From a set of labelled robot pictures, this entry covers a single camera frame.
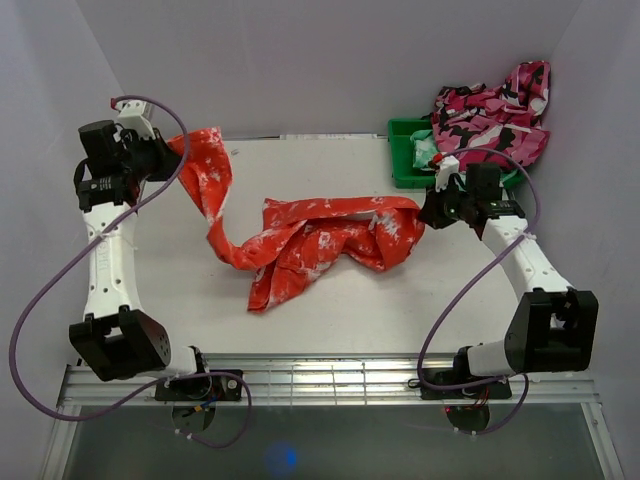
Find orange white tie-dye trousers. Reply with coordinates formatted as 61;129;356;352
168;127;425;313

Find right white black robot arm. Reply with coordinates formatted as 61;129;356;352
418;156;599;397

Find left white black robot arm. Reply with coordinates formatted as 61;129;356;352
69;118;212;400

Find mint green white garment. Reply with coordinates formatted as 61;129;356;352
410;129;439;173

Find pink camouflage garment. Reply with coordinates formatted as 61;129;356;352
430;61;551;171

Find green plastic bin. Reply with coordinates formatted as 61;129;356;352
388;114;516;189

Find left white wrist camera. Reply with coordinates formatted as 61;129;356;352
111;99;155;140

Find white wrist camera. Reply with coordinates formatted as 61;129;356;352
429;153;460;192
111;99;155;140

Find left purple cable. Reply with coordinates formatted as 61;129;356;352
8;95;253;449

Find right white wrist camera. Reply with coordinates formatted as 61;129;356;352
429;153;460;192

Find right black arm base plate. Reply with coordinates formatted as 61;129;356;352
414;368;512;401

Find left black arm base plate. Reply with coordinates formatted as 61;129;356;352
154;369;244;403

